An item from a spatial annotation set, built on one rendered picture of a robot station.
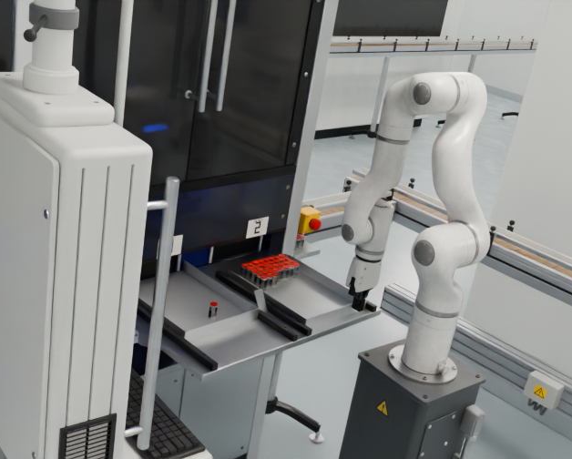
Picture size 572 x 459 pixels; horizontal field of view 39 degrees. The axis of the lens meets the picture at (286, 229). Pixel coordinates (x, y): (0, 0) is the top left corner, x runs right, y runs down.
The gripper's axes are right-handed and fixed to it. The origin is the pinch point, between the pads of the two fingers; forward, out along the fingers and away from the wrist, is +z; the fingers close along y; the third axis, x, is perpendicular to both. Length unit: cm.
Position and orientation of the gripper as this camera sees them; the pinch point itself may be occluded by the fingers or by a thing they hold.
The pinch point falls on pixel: (358, 303)
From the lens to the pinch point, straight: 238.6
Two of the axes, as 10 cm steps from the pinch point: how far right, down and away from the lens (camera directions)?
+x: 6.9, 3.7, -6.2
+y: -7.1, 1.6, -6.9
